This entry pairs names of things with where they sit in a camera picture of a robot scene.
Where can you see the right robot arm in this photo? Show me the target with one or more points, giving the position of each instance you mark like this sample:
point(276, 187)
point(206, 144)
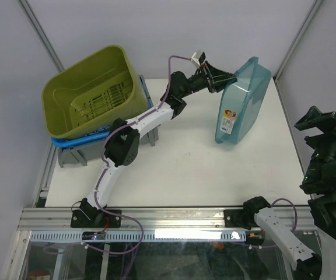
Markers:
point(320, 180)

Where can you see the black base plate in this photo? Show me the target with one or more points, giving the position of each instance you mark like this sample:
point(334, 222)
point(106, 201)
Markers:
point(237, 218)
point(94, 218)

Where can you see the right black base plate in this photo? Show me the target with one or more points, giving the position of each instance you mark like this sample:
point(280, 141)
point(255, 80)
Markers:
point(237, 218)

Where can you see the aluminium mounting rail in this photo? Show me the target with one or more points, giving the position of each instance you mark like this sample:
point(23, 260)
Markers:
point(206, 218)

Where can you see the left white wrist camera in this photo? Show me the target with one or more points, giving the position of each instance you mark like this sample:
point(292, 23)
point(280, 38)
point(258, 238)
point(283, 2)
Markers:
point(198, 58)

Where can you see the teal translucent container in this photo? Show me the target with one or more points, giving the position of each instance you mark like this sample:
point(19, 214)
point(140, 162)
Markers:
point(241, 102)

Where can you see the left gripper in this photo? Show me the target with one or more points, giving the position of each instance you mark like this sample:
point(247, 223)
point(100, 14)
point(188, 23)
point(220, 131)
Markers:
point(215, 74)

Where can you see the white slotted cable duct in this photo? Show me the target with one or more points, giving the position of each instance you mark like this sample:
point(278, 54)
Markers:
point(158, 235)

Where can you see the olive slotted basket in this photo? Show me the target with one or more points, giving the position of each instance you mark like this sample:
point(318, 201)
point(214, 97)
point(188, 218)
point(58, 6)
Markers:
point(92, 94)

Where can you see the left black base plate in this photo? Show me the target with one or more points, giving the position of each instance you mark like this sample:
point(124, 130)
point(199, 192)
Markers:
point(94, 218)

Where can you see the blue plastic tub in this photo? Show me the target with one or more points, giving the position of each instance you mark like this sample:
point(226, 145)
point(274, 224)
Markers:
point(96, 135)

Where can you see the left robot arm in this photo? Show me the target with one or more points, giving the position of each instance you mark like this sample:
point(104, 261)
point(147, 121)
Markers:
point(122, 144)

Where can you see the grey plastic crate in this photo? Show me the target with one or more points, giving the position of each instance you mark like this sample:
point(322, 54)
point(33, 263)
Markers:
point(83, 153)

